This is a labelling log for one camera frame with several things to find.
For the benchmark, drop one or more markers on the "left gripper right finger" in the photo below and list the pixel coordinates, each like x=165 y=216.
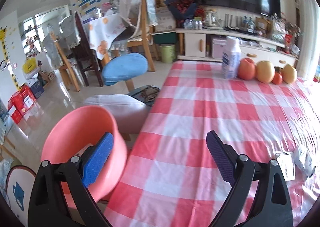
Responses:
x=271 y=205

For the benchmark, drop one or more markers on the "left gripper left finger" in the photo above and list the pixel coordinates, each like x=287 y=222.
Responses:
x=48 y=205

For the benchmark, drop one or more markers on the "white paper wrapper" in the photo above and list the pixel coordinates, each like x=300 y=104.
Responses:
x=287 y=165

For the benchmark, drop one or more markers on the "white round lid wrapper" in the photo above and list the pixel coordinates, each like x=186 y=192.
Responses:
x=304 y=160

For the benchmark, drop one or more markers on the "pink plastic trash bucket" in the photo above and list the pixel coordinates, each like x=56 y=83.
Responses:
x=83 y=128

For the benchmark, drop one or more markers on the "red white checkered tablecloth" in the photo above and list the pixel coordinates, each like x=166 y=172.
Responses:
x=170 y=177

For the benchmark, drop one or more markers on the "red gift boxes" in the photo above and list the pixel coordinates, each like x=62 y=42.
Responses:
x=20 y=102

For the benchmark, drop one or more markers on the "white cushioned stool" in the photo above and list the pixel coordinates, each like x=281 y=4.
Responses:
x=129 y=113

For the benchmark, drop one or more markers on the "orange tangerine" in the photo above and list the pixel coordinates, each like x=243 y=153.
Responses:
x=277 y=79

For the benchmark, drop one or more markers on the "large yellow pear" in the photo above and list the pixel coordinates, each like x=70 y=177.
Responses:
x=264 y=71

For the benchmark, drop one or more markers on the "light wooden chair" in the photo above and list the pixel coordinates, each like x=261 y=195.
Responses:
x=60 y=62

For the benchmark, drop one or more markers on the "red apple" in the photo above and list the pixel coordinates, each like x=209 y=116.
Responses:
x=246 y=69

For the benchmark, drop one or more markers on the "cartoon patterned floor mat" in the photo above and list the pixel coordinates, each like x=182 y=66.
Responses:
x=146 y=94

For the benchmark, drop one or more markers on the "dark wooden chair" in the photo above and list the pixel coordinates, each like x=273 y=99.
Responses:
x=86 y=57

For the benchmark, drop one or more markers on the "white blue drink bottle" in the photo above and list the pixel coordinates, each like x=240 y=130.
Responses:
x=231 y=58

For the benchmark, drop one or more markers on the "blue cushioned stool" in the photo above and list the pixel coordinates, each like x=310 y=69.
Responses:
x=124 y=68

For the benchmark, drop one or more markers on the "pink storage box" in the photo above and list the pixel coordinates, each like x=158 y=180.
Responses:
x=218 y=47

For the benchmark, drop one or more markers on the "white orange patterned cloth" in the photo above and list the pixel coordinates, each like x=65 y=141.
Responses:
x=102 y=32

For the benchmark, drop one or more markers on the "green waste bin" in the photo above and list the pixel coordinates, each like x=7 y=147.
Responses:
x=167 y=53

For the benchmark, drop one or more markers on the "dark flower bouquet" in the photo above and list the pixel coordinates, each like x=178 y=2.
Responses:
x=185 y=9

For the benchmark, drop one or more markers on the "giraffe height wall sticker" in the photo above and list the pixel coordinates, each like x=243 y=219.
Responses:
x=5 y=50

